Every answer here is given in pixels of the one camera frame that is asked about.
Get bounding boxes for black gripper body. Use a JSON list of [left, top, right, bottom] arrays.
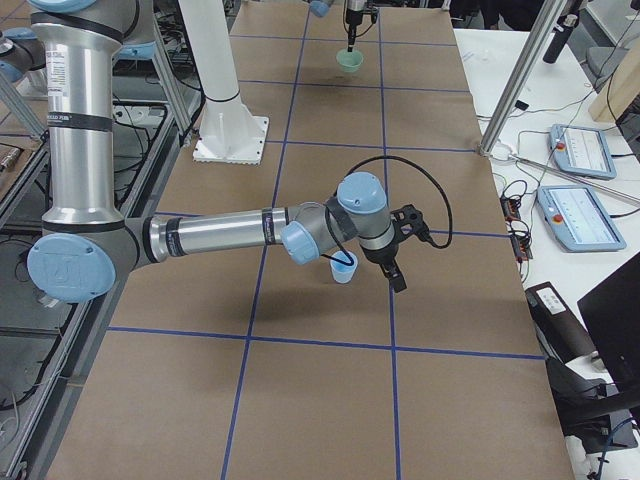
[[345, 7, 363, 45], [360, 240, 401, 275]]

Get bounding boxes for light green ceramic bowl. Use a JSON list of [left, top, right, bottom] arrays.
[[336, 49, 364, 73]]

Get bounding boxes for light blue plastic cup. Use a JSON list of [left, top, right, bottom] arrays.
[[330, 251, 359, 284]]

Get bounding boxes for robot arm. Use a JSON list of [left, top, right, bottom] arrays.
[[27, 1, 406, 303], [308, 0, 379, 53]]

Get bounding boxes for dark brown box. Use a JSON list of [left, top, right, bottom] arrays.
[[525, 282, 596, 363]]

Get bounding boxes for small black square device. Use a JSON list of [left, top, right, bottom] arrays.
[[515, 100, 529, 111]]

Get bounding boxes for near teach pendant tablet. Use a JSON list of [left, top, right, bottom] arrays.
[[537, 185, 627, 253]]

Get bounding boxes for teach pendant tablet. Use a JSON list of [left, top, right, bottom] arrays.
[[537, 185, 627, 253], [549, 124, 617, 180]]

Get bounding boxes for black cylinder stand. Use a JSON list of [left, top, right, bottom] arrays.
[[542, 0, 583, 64]]

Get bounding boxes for black monitor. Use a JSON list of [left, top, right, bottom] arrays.
[[578, 254, 639, 388]]

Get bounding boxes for far teach pendant tablet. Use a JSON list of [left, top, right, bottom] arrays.
[[549, 124, 617, 180]]

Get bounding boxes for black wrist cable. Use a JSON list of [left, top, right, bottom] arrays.
[[322, 155, 455, 266]]

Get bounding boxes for black electronics boards cables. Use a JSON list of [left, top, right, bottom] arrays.
[[499, 179, 535, 279]]

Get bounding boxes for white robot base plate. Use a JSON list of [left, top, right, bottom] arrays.
[[179, 0, 269, 165]]

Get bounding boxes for aluminium frame post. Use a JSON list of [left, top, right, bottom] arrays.
[[478, 0, 567, 157]]

